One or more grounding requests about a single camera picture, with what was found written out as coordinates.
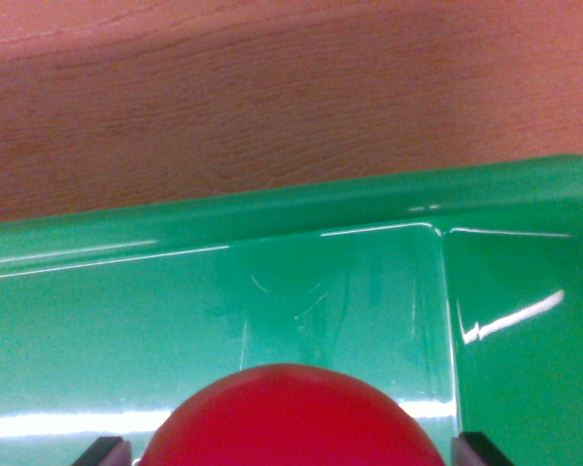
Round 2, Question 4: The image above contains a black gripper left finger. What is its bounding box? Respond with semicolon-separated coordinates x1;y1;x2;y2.
70;436;133;466

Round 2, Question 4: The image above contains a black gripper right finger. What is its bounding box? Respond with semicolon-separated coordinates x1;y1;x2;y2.
450;430;514;466

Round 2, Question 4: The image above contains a red toy tomato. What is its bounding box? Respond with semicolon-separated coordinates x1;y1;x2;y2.
138;362;449;466

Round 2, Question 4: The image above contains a green plastic bin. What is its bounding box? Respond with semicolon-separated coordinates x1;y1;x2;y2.
0;153;583;466

